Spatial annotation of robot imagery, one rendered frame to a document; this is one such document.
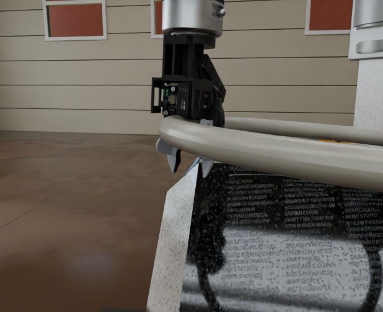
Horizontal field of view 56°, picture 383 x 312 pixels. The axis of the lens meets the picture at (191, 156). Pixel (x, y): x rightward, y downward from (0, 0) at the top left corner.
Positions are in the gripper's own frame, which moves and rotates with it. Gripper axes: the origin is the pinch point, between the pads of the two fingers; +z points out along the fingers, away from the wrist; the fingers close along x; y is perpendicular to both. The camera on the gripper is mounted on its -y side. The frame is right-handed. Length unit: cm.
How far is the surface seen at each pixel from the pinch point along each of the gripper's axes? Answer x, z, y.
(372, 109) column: 23, -9, -130
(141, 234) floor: -111, 87, -145
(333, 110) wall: -51, 4, -656
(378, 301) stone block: 30.3, 23.0, -17.1
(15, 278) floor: -138, 93, -66
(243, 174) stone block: 0.7, 5.5, -24.4
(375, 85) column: 23, -20, -129
